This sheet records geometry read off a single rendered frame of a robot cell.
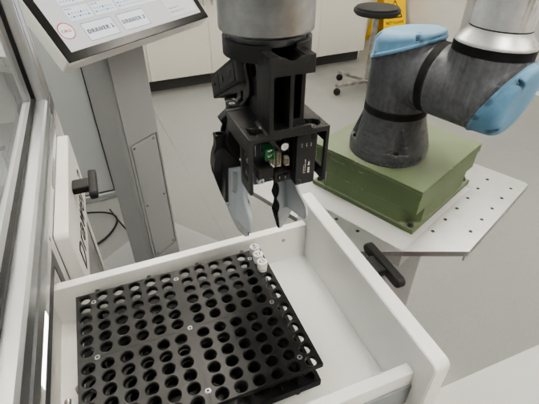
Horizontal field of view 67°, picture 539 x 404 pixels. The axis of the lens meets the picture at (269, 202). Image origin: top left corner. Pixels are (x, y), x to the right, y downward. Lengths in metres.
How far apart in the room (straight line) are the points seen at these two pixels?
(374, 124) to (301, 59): 0.49
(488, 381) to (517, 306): 1.25
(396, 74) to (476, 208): 0.34
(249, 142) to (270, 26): 0.08
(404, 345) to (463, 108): 0.38
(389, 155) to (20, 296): 0.61
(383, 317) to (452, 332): 1.23
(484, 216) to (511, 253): 1.21
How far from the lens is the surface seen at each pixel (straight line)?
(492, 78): 0.67
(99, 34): 1.16
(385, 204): 0.81
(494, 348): 1.71
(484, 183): 1.01
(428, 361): 0.42
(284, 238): 0.58
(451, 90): 0.69
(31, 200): 0.53
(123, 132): 1.37
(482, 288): 1.89
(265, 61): 0.31
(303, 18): 0.32
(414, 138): 0.80
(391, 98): 0.76
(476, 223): 0.88
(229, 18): 0.32
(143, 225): 1.57
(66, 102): 2.06
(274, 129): 0.32
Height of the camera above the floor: 1.26
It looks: 37 degrees down
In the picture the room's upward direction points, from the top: straight up
